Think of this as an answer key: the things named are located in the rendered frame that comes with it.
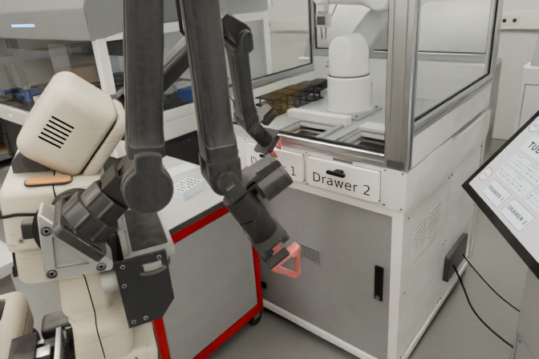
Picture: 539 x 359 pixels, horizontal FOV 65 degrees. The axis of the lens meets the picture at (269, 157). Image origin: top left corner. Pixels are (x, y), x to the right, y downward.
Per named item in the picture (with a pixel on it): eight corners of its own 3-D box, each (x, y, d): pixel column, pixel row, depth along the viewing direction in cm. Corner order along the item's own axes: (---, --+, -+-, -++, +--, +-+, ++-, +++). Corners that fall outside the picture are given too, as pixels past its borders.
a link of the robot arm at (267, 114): (233, 114, 148) (248, 128, 144) (255, 90, 148) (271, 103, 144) (245, 128, 158) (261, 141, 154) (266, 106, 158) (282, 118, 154)
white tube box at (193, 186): (184, 200, 168) (182, 192, 167) (168, 197, 173) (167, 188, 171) (204, 188, 178) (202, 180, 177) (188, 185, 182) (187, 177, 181)
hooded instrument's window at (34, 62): (112, 137, 205) (91, 41, 188) (-15, 99, 316) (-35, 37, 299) (266, 88, 284) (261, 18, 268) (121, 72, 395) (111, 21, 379)
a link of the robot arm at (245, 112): (213, 19, 116) (237, 38, 111) (229, 10, 118) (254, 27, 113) (232, 122, 151) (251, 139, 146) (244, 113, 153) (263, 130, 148)
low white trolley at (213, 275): (172, 409, 168) (138, 245, 140) (94, 338, 206) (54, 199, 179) (268, 322, 208) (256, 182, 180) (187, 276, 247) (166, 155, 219)
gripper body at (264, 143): (281, 133, 160) (270, 122, 155) (268, 155, 157) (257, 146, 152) (268, 130, 164) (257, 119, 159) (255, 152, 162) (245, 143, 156)
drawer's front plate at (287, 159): (301, 182, 163) (301, 155, 159) (247, 167, 181) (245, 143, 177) (304, 180, 164) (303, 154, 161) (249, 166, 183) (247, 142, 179)
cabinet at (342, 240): (398, 392, 168) (408, 214, 139) (219, 292, 232) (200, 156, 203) (473, 271, 234) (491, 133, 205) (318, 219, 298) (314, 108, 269)
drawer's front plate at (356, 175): (377, 203, 144) (378, 173, 140) (307, 183, 162) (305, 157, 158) (379, 201, 145) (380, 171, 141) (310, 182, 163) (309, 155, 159)
